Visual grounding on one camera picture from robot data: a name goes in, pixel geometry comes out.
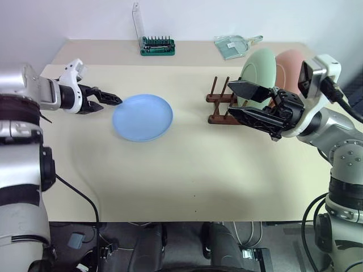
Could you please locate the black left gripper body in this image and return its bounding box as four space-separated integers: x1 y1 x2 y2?
77 84 100 114

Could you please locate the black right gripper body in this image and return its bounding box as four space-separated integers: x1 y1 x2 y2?
264 87 306 133

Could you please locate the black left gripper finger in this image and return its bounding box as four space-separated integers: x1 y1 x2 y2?
81 99 105 115
96 90 124 107

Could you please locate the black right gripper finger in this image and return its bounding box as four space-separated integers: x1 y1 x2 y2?
227 79 275 104
227 106 285 140

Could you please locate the green plate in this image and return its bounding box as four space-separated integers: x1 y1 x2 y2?
237 47 277 109

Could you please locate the blue plate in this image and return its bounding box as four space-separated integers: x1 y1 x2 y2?
112 93 174 143

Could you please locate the red plate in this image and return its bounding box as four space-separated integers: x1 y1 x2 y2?
272 48 307 97

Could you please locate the brown wooden dish rack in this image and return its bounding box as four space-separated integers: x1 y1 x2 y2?
205 76 248 126

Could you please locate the clear green dustpan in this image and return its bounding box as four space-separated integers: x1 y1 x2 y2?
213 35 264 61

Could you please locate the green screwdriver bit set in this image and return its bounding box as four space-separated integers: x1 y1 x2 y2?
132 2 176 57

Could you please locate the small grey box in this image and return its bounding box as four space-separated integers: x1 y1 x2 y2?
67 232 86 250

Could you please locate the dark rounded shape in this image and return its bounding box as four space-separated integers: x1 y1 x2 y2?
200 222 245 272
132 223 168 272

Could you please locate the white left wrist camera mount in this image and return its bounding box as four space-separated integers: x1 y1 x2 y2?
56 58 87 114

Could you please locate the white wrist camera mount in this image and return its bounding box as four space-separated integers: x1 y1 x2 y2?
297 54 343 100
56 58 87 114

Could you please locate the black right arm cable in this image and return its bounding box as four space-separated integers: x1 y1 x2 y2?
324 75 363 123

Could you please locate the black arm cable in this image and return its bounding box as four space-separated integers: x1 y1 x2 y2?
324 75 363 123
54 173 100 256

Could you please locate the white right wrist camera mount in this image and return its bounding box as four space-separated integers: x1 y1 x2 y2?
297 54 343 100

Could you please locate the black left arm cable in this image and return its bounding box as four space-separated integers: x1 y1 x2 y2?
54 173 100 256

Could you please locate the white floor cable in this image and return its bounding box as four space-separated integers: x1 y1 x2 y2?
233 220 264 248

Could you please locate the black floor bracket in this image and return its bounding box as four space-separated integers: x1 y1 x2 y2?
240 248 273 272

